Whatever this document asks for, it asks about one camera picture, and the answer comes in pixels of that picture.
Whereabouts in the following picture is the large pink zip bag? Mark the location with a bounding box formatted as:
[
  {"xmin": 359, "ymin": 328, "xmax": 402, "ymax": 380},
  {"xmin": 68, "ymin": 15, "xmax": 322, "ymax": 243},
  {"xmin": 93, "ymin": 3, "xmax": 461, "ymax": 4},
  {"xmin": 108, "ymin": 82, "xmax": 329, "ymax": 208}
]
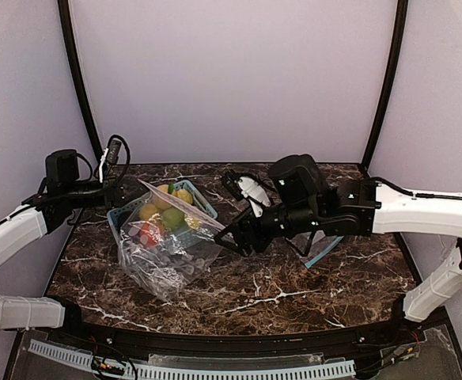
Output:
[{"xmin": 117, "ymin": 183, "xmax": 224, "ymax": 302}]

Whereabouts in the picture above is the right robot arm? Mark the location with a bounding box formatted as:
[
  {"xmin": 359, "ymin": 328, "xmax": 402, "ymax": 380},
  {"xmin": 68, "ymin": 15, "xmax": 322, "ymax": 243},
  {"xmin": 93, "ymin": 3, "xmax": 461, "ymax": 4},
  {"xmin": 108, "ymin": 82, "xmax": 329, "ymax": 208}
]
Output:
[{"xmin": 214, "ymin": 154, "xmax": 462, "ymax": 323}]

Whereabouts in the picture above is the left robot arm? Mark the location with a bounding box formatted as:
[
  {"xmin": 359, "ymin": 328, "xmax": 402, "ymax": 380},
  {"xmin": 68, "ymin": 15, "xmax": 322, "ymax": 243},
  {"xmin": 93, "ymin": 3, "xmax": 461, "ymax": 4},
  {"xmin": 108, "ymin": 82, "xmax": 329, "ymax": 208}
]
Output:
[{"xmin": 0, "ymin": 178, "xmax": 148, "ymax": 332}]

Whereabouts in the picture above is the small blue zip bag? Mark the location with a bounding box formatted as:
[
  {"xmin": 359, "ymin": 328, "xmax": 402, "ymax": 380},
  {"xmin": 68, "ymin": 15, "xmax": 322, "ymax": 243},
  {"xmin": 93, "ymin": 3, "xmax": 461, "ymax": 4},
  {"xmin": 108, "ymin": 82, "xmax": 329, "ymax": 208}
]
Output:
[{"xmin": 287, "ymin": 230, "xmax": 343, "ymax": 268}]

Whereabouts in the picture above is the yellow lemon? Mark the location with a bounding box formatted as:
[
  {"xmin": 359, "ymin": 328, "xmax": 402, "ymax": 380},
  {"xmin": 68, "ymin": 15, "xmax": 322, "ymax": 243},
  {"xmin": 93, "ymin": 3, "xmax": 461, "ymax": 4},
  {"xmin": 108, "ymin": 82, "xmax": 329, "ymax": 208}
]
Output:
[{"xmin": 138, "ymin": 203, "xmax": 161, "ymax": 222}]

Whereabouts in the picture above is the blue plastic basket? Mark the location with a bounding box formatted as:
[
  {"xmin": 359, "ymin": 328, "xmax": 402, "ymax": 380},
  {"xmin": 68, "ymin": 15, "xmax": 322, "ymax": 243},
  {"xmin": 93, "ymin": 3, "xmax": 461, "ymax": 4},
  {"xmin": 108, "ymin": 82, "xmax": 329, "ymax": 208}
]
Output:
[{"xmin": 107, "ymin": 179, "xmax": 218, "ymax": 245}]

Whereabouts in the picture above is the orange tangerine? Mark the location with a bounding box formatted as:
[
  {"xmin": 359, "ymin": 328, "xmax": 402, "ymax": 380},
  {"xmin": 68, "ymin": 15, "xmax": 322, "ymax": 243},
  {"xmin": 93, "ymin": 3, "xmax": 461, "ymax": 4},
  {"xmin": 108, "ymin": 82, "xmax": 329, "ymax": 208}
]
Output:
[{"xmin": 139, "ymin": 222, "xmax": 165, "ymax": 248}]

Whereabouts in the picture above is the green apple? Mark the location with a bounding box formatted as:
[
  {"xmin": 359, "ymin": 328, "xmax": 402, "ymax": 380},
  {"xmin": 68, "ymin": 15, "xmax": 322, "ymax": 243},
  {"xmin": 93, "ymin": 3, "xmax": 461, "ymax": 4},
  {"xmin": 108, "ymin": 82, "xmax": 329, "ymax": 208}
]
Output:
[{"xmin": 161, "ymin": 207, "xmax": 185, "ymax": 231}]

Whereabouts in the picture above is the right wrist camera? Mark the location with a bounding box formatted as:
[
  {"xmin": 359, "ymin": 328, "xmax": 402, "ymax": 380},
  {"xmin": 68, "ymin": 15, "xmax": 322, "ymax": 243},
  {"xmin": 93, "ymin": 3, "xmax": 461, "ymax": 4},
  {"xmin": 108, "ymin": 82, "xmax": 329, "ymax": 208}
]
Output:
[{"xmin": 221, "ymin": 170, "xmax": 272, "ymax": 218}]

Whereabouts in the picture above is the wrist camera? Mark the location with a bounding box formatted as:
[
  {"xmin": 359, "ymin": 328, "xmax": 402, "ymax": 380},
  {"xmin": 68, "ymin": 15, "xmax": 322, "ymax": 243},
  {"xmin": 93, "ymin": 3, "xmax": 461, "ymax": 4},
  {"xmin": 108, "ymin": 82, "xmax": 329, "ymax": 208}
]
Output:
[
  {"xmin": 97, "ymin": 135, "xmax": 131, "ymax": 184},
  {"xmin": 221, "ymin": 170, "xmax": 272, "ymax": 218}
]

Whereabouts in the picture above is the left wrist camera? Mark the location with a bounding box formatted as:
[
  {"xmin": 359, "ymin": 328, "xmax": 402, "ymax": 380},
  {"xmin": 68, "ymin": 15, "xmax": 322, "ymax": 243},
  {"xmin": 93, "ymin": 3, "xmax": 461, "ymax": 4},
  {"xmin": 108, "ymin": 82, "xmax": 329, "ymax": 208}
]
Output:
[{"xmin": 97, "ymin": 135, "xmax": 131, "ymax": 184}]

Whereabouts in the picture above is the white cable duct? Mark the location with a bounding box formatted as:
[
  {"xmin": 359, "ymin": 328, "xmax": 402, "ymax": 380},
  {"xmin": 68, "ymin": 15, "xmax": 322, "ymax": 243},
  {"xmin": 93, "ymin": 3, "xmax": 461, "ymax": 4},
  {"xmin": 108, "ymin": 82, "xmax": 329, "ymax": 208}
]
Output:
[{"xmin": 28, "ymin": 340, "xmax": 357, "ymax": 379}]

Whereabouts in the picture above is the left black frame post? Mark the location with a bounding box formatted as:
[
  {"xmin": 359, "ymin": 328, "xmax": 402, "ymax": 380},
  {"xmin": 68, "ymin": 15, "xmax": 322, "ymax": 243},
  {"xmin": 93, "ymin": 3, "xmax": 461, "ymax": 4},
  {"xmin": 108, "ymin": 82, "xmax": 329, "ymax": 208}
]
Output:
[{"xmin": 57, "ymin": 0, "xmax": 104, "ymax": 162}]

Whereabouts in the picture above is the black frame post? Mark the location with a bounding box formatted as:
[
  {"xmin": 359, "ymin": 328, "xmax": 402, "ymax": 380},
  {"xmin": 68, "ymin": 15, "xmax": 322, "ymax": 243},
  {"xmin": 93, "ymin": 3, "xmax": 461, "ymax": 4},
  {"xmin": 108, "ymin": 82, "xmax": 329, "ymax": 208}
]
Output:
[
  {"xmin": 57, "ymin": 0, "xmax": 104, "ymax": 162},
  {"xmin": 360, "ymin": 0, "xmax": 409, "ymax": 172}
]

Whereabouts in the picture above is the right black frame post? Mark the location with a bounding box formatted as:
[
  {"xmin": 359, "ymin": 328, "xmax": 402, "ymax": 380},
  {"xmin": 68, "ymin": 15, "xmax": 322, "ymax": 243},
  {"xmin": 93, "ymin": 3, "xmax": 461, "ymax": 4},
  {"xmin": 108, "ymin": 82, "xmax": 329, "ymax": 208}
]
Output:
[{"xmin": 360, "ymin": 0, "xmax": 409, "ymax": 172}]

